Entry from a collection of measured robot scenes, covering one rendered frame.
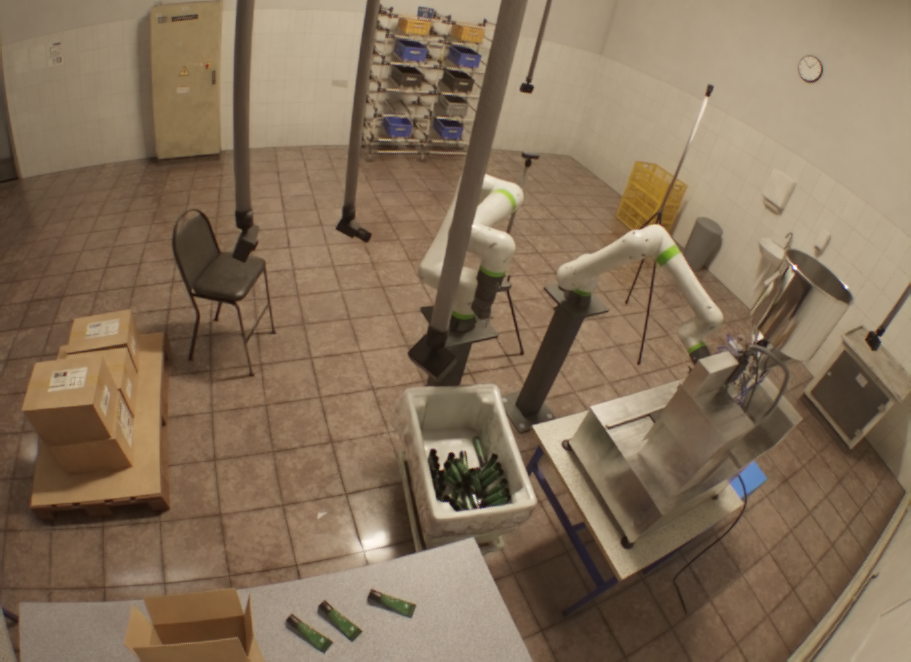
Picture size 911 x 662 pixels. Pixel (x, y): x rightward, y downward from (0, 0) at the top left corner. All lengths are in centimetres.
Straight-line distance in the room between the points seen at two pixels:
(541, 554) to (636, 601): 60
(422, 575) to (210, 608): 66
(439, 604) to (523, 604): 94
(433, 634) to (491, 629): 18
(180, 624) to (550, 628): 168
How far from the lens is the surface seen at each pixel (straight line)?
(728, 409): 154
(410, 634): 148
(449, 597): 153
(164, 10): 567
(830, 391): 469
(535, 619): 240
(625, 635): 258
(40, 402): 238
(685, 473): 157
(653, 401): 191
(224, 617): 131
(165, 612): 134
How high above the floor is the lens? 220
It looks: 39 degrees down
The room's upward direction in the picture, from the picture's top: 14 degrees clockwise
